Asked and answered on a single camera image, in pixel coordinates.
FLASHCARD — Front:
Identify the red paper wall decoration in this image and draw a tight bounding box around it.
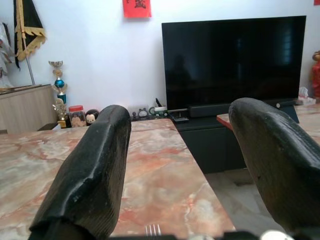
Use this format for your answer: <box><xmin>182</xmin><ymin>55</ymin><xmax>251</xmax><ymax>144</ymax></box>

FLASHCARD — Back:
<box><xmin>122</xmin><ymin>0</ymin><xmax>153</xmax><ymax>19</ymax></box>

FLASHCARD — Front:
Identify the black remote control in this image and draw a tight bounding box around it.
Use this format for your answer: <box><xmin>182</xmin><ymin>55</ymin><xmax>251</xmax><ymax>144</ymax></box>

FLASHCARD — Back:
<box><xmin>169</xmin><ymin>114</ymin><xmax>190</xmax><ymax>124</ymax></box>

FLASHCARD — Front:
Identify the silver fork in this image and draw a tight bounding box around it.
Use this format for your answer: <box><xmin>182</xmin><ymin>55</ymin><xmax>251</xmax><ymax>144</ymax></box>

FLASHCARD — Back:
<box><xmin>144</xmin><ymin>223</ymin><xmax>162</xmax><ymax>237</ymax></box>

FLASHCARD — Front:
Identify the white cloth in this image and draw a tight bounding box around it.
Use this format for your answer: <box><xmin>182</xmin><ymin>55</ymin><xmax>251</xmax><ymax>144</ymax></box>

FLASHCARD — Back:
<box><xmin>0</xmin><ymin>21</ymin><xmax>16</xmax><ymax>79</ymax></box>

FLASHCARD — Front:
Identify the clear jar with red lid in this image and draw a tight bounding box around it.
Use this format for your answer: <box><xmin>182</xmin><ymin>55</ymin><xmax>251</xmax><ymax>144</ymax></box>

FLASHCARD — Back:
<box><xmin>67</xmin><ymin>105</ymin><xmax>87</xmax><ymax>128</ymax></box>

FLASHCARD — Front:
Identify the black soundbar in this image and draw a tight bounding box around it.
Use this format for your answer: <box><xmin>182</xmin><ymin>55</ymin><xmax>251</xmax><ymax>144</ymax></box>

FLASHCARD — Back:
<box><xmin>188</xmin><ymin>99</ymin><xmax>297</xmax><ymax>119</ymax></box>

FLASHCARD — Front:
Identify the black mouse doll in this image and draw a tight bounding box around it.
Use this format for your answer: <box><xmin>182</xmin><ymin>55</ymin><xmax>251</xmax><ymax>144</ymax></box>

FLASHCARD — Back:
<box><xmin>84</xmin><ymin>108</ymin><xmax>100</xmax><ymax>127</ymax></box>

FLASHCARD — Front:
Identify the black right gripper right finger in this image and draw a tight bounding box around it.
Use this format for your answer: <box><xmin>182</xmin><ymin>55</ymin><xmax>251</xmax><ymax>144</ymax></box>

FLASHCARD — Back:
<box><xmin>228</xmin><ymin>97</ymin><xmax>320</xmax><ymax>235</ymax></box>

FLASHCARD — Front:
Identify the red figurine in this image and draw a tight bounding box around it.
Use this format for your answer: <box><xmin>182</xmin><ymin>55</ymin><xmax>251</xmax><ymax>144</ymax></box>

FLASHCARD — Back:
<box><xmin>310</xmin><ymin>49</ymin><xmax>320</xmax><ymax>99</ymax></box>

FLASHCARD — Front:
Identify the small grey cat figurine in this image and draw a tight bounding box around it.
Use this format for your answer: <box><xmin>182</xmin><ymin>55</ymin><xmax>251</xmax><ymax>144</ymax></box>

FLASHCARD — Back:
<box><xmin>130</xmin><ymin>107</ymin><xmax>149</xmax><ymax>120</ymax></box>

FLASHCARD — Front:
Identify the light wooden cabinet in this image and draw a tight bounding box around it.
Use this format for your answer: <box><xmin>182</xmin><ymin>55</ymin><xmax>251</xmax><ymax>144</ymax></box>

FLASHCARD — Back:
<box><xmin>0</xmin><ymin>83</ymin><xmax>59</xmax><ymax>135</ymax></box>

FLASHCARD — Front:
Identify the tissue box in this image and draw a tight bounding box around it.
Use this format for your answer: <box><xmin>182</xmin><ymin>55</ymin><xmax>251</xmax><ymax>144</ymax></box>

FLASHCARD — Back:
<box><xmin>295</xmin><ymin>86</ymin><xmax>317</xmax><ymax>106</ymax></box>

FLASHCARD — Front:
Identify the black flag with gold fringe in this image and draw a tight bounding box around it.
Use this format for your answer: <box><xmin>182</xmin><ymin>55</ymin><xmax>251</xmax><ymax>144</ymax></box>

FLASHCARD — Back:
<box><xmin>13</xmin><ymin>0</ymin><xmax>48</xmax><ymax>86</ymax></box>

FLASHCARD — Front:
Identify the tall trophy with blue ball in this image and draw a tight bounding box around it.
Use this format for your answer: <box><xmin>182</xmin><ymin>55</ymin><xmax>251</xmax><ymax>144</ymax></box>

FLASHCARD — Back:
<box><xmin>48</xmin><ymin>60</ymin><xmax>69</xmax><ymax>105</ymax></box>

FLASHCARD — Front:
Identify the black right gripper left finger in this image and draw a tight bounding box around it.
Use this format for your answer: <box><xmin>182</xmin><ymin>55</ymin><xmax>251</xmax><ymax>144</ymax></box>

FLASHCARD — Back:
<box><xmin>28</xmin><ymin>104</ymin><xmax>132</xmax><ymax>240</ymax></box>

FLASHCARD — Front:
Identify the small gold trophy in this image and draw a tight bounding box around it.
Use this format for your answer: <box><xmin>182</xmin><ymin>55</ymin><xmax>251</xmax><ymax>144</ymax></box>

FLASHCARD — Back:
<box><xmin>51</xmin><ymin>98</ymin><xmax>68</xmax><ymax>129</ymax></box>

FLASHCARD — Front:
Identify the black flat screen television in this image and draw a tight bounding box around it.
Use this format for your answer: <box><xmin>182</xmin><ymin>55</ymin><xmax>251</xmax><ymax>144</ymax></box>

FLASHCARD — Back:
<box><xmin>161</xmin><ymin>15</ymin><xmax>307</xmax><ymax>111</ymax></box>

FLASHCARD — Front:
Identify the dark television console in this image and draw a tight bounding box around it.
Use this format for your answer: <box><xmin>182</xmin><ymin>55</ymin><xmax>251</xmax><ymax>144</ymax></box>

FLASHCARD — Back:
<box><xmin>171</xmin><ymin>115</ymin><xmax>249</xmax><ymax>175</ymax></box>

